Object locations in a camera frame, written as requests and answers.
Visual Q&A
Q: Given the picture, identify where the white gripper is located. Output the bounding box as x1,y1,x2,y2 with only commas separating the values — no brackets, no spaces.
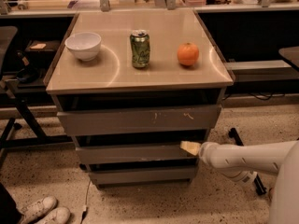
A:
180,141,219,166

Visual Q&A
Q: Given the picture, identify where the grey drawer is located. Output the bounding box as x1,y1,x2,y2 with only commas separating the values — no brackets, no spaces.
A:
76,144,194,164
58,105,221,136
89,166,198,186

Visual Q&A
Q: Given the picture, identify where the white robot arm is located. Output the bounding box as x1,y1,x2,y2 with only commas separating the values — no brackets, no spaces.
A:
180,141,299,224

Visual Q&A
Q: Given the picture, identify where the grey bottom drawer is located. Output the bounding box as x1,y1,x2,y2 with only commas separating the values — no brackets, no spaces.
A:
89,166,198,186

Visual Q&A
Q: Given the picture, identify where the grey drawer cabinet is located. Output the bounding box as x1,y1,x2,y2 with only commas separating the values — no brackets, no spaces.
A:
43,8,235,189

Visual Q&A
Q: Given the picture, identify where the grey top drawer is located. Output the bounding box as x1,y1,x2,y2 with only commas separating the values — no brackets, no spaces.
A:
58,105,221,136

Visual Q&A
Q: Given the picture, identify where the orange fruit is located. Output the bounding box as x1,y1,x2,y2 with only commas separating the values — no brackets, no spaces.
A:
177,43,199,66

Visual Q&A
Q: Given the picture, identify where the green soda can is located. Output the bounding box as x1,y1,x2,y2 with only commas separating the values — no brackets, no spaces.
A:
130,30,150,68

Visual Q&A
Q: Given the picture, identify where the dark round table top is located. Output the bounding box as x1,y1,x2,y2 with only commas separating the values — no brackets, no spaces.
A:
278,46,299,71

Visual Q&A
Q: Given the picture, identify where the white right sneaker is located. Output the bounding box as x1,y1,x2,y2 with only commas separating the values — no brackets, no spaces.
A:
36,207,71,224

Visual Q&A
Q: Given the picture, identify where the white sneaker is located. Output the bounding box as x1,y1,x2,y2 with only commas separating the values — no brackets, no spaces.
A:
36,207,71,224
18,196,58,224

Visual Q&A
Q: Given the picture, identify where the white ceramic bowl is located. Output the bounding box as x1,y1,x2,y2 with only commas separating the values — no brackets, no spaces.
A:
64,32,102,61

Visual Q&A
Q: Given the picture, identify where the white left sneaker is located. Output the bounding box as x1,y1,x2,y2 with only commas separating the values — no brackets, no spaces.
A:
18,196,58,224

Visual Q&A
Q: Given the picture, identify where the black box with label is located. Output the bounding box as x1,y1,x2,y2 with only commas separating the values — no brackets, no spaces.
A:
25,40,60,52

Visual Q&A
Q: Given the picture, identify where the black table leg frame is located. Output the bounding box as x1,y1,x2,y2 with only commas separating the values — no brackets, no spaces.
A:
228,127,299,197

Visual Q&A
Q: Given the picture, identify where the white floor cable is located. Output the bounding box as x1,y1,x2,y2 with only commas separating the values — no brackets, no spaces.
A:
78,179,92,224

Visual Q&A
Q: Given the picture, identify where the black desk frame left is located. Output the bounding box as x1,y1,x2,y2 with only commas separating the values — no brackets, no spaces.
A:
0,79,72,162

